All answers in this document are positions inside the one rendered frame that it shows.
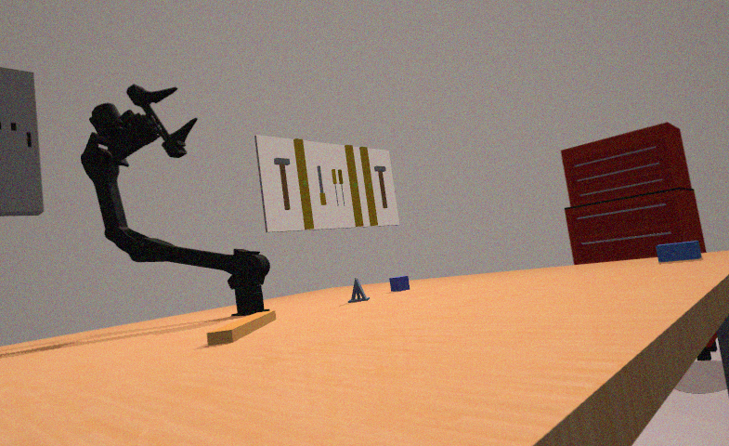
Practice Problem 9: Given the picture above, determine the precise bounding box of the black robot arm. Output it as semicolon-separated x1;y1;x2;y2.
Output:
81;103;270;316

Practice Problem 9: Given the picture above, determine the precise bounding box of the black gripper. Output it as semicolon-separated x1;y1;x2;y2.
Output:
124;84;198;158

